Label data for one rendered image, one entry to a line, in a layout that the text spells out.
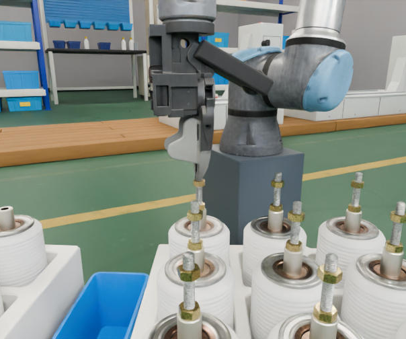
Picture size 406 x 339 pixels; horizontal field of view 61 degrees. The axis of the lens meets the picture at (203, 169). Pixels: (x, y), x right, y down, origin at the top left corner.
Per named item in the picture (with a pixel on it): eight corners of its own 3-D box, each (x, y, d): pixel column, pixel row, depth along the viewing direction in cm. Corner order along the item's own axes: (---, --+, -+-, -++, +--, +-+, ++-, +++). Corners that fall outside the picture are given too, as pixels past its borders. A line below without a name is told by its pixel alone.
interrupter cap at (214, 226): (167, 224, 55) (166, 220, 55) (207, 214, 59) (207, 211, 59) (189, 245, 49) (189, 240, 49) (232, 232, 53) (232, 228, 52)
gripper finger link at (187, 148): (167, 181, 50) (165, 117, 48) (206, 178, 51) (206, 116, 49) (169, 187, 47) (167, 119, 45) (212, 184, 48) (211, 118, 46)
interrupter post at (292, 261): (298, 280, 41) (300, 255, 40) (278, 274, 42) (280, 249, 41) (304, 271, 43) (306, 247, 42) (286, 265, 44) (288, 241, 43)
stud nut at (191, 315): (201, 319, 30) (201, 311, 29) (182, 323, 29) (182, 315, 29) (195, 305, 31) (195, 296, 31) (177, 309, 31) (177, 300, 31)
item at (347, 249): (319, 348, 54) (331, 243, 49) (302, 307, 63) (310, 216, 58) (381, 348, 54) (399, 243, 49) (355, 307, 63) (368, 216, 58)
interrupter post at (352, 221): (347, 233, 52) (349, 213, 51) (340, 227, 54) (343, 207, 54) (362, 233, 52) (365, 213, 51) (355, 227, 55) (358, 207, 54)
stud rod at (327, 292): (331, 334, 30) (341, 257, 28) (320, 335, 30) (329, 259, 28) (325, 326, 31) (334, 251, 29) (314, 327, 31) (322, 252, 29)
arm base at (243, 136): (208, 146, 87) (209, 106, 84) (257, 140, 94) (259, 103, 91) (241, 159, 74) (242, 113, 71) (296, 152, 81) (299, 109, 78)
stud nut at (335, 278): (345, 283, 28) (346, 274, 28) (326, 286, 28) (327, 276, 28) (332, 270, 30) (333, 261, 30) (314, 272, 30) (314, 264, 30)
